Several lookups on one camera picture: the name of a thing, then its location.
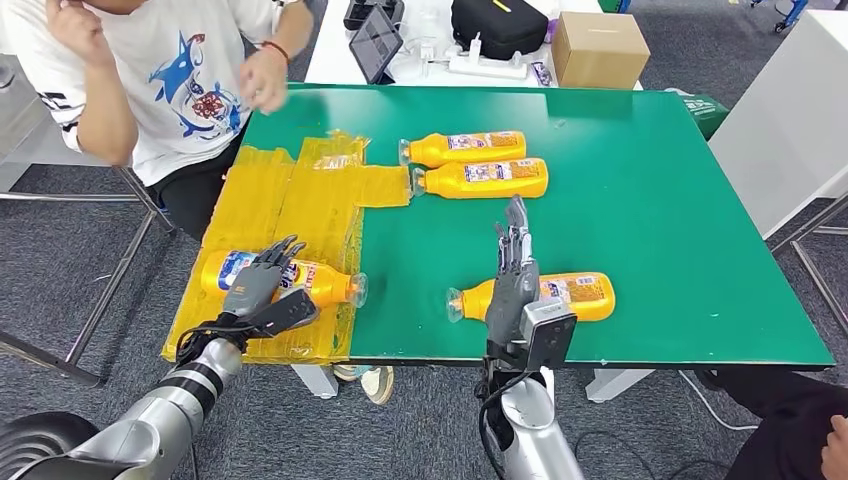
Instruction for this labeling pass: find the white table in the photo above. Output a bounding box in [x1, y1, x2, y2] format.
[707, 9, 848, 240]

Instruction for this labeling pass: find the yellow taped mat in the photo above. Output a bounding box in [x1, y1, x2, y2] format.
[162, 130, 413, 367]

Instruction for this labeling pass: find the person's left hand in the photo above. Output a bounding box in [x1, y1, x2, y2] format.
[238, 46, 291, 115]

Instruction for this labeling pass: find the red bracelet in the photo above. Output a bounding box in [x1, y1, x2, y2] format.
[258, 39, 293, 64]

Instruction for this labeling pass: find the black round stool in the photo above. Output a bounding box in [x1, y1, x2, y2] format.
[0, 411, 101, 480]

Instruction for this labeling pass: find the green bag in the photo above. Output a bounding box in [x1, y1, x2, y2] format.
[665, 87, 732, 142]

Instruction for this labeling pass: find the cardboard box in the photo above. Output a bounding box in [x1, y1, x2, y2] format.
[551, 11, 652, 91]

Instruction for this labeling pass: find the white desk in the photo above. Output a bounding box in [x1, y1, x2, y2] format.
[304, 0, 644, 92]

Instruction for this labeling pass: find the white shoe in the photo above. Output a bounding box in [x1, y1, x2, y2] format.
[334, 364, 396, 407]

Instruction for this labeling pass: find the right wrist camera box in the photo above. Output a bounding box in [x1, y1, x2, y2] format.
[519, 298, 579, 371]

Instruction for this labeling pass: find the white power strip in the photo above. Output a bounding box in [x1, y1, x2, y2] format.
[448, 54, 529, 81]

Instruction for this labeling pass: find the person's right hand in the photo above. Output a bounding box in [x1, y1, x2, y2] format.
[44, 0, 117, 68]

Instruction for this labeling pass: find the black carry bag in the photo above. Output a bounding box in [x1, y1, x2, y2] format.
[451, 0, 550, 62]

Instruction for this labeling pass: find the black tablet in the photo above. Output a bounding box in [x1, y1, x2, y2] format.
[349, 5, 405, 86]

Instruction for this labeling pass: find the black floor cable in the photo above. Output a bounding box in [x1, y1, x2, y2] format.
[572, 430, 664, 480]

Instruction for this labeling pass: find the black tray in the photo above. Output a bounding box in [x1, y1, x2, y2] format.
[343, 0, 405, 31]

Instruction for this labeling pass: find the orange detergent bottle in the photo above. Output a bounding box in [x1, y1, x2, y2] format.
[445, 271, 617, 325]
[199, 249, 369, 310]
[398, 130, 529, 170]
[410, 157, 550, 201]

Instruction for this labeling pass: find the person's hand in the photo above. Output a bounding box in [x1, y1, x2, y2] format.
[820, 415, 848, 480]

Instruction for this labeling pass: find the white floor cable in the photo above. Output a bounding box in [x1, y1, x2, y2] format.
[678, 370, 760, 432]

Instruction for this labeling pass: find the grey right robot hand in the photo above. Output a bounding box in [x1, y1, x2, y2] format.
[484, 195, 541, 346]

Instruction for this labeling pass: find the seated person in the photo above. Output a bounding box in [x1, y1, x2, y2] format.
[0, 0, 316, 243]

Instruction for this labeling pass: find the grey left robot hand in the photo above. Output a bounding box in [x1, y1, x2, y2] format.
[221, 235, 308, 319]

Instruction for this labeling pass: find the white table leg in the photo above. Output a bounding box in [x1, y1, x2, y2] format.
[586, 367, 657, 404]
[291, 364, 340, 401]

